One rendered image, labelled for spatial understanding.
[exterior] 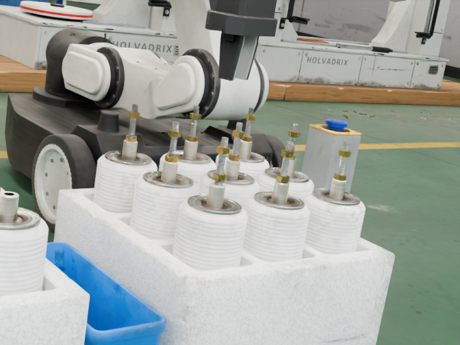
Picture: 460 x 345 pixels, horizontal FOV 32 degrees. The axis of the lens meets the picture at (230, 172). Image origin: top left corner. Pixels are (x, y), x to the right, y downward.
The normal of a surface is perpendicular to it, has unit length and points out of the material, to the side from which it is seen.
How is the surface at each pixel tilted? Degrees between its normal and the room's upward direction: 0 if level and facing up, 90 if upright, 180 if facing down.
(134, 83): 90
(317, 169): 90
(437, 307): 0
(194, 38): 90
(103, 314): 88
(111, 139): 46
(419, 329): 0
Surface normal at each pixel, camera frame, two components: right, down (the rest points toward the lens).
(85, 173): 0.59, -0.22
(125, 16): 0.62, 0.29
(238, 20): 0.23, 0.27
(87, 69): -0.77, 0.04
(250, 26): 0.84, 0.25
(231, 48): -0.52, 0.13
